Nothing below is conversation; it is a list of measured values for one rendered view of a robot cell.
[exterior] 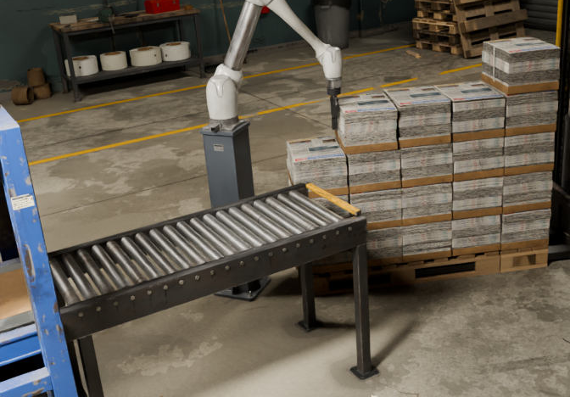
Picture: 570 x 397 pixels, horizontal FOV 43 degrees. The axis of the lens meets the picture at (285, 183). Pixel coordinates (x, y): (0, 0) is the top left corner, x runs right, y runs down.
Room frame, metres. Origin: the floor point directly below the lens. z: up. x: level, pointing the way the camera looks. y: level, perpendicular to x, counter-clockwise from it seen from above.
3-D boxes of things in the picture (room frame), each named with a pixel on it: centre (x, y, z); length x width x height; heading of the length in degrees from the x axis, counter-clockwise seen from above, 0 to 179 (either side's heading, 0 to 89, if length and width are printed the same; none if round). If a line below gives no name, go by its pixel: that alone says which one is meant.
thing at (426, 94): (3.87, -0.76, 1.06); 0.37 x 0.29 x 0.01; 4
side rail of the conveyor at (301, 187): (3.03, 0.49, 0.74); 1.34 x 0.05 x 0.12; 118
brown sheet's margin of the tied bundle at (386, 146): (3.71, -0.47, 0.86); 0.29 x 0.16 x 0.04; 93
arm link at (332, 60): (3.83, -0.31, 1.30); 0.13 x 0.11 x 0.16; 0
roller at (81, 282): (2.56, 0.84, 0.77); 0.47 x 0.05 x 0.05; 28
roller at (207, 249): (2.80, 0.38, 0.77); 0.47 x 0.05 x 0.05; 28
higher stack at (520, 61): (3.92, -1.34, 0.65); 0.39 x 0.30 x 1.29; 5
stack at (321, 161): (3.85, -0.62, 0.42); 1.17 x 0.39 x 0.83; 95
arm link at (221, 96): (3.80, 0.30, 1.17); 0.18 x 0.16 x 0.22; 0
